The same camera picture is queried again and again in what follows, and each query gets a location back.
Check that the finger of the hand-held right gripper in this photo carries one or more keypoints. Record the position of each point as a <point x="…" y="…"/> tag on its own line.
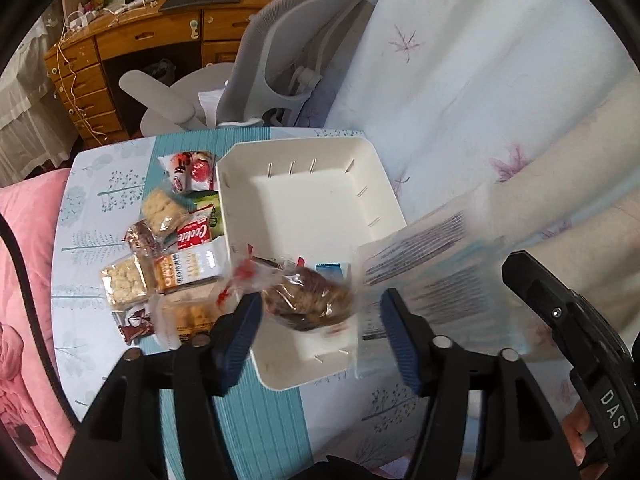
<point x="537" y="290"/>

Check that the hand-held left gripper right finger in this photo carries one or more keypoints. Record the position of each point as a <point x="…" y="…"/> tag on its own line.
<point x="400" y="347"/>

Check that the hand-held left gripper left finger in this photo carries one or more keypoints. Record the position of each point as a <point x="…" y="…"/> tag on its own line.
<point x="239" y="342"/>

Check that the yellow biscuit packet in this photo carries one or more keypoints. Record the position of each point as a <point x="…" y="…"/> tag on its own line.
<point x="187" y="317"/>

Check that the clear brown cookie packet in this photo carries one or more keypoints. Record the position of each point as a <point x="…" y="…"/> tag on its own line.
<point x="142" y="240"/>
<point x="305" y="302"/>

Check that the orange white snack packet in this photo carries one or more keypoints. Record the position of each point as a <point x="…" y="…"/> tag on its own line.
<point x="187" y="270"/>

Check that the white blue printed packet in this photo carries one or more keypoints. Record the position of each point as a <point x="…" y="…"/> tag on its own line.
<point x="425" y="260"/>

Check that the small brown snack packet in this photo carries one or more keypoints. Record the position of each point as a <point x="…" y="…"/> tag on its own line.
<point x="134" y="325"/>

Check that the white plastic bin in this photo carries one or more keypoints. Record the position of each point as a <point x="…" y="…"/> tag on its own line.
<point x="300" y="200"/>

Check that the person's right hand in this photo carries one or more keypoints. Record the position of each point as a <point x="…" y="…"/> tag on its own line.
<point x="577" y="430"/>

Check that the small blue snack packet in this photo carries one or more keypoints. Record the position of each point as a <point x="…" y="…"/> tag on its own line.
<point x="332" y="270"/>

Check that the red cookie packet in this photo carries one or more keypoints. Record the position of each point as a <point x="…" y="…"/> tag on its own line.
<point x="195" y="235"/>

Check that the green snack packet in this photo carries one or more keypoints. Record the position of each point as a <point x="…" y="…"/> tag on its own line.
<point x="209" y="210"/>

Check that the red white candy packet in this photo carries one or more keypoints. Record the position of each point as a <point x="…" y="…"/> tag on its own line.
<point x="192" y="172"/>

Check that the printed teal white tablecloth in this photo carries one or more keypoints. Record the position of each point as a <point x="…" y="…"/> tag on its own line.
<point x="100" y="210"/>

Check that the light leaf print bedsheet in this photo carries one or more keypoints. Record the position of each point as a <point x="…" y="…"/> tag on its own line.
<point x="475" y="85"/>

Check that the pink floral blanket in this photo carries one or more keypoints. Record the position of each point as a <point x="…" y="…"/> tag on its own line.
<point x="25" y="270"/>

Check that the grey office chair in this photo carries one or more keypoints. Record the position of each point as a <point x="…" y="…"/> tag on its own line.
<point x="270" y="60"/>

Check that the black bag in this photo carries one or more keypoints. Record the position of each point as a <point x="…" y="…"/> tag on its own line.
<point x="160" y="69"/>

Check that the white lace curtain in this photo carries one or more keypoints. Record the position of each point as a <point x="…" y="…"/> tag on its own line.
<point x="30" y="125"/>

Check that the wooden desk with drawers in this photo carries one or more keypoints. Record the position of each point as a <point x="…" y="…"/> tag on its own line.
<point x="125" y="40"/>

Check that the black desk mat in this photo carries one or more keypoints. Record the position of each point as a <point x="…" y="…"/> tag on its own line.
<point x="200" y="0"/>

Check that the white power strip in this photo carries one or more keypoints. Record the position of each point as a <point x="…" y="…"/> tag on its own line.
<point x="80" y="20"/>

